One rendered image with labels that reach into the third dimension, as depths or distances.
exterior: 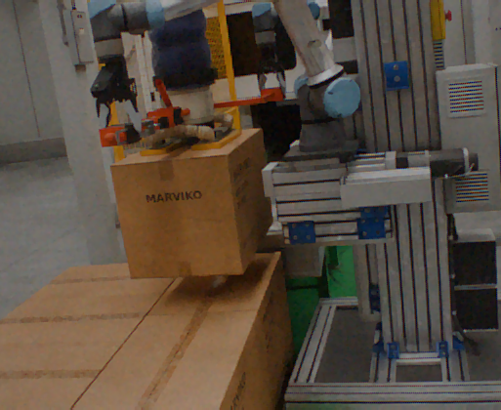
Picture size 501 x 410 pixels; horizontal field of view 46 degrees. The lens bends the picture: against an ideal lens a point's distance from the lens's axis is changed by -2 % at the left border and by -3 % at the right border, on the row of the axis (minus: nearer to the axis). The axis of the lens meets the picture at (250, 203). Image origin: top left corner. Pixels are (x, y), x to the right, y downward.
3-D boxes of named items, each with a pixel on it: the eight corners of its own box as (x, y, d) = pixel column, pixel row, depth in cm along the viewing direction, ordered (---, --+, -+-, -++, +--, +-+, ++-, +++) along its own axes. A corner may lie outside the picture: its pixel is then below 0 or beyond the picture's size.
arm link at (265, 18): (275, 1, 228) (258, 2, 224) (279, 29, 231) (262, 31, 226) (264, 4, 235) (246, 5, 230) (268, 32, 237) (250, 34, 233)
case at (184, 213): (184, 227, 261) (169, 137, 252) (273, 222, 252) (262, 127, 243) (130, 279, 205) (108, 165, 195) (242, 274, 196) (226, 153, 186)
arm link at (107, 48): (114, 38, 151) (86, 44, 153) (118, 56, 152) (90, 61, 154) (126, 38, 158) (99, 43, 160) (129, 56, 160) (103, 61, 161)
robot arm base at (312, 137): (348, 141, 200) (344, 111, 197) (343, 148, 185) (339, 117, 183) (303, 145, 204) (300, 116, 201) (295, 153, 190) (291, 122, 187)
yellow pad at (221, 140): (218, 136, 235) (216, 123, 233) (242, 134, 232) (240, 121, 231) (191, 151, 203) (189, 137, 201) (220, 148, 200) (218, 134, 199)
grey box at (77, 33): (87, 63, 344) (78, 12, 337) (95, 62, 343) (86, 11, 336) (71, 65, 325) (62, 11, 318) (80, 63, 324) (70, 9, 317)
